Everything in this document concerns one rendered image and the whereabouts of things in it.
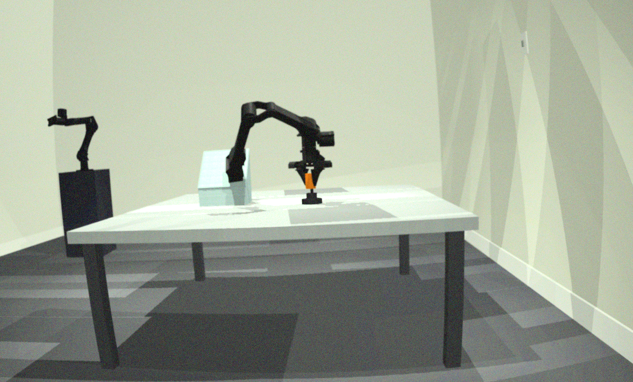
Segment orange knob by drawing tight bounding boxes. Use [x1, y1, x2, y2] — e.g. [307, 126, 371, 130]
[305, 173, 316, 189]

